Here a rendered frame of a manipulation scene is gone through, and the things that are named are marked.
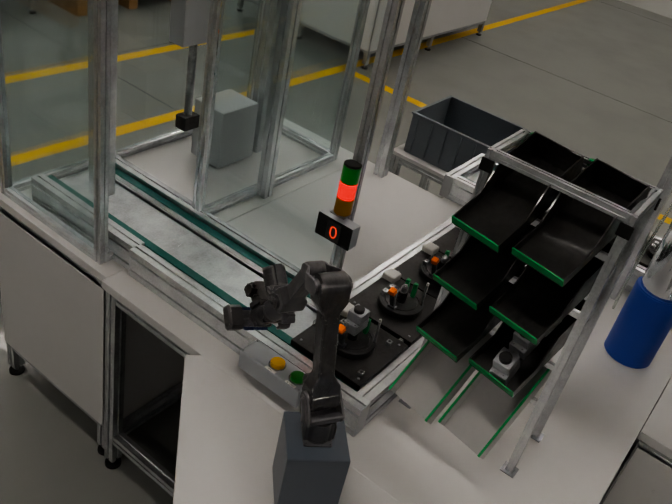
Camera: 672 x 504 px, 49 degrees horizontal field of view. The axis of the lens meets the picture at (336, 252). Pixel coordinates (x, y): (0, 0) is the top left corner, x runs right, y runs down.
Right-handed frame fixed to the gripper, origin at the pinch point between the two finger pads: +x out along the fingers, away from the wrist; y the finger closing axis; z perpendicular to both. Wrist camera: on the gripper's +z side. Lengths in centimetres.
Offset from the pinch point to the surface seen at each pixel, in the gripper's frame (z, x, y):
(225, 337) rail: 1.0, 22.8, -7.2
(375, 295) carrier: 8, 3, -50
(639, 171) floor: 143, 95, -458
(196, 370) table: -8.0, 22.4, 3.6
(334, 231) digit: 23.6, -9.2, -27.1
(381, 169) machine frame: 76, 45, -108
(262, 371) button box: -12.3, 4.9, -5.9
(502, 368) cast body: -24, -52, -32
